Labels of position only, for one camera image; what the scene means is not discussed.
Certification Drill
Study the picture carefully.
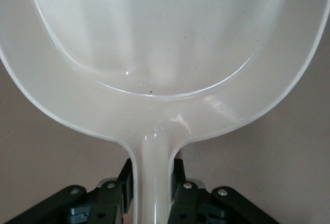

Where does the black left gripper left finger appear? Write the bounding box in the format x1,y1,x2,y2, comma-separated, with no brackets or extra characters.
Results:
0,158,135,224

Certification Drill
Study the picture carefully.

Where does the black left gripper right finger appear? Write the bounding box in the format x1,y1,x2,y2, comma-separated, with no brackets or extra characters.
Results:
168,158,330,224

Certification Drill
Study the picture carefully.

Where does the beige plastic dustpan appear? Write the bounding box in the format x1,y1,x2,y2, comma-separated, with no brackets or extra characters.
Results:
0,0,330,224

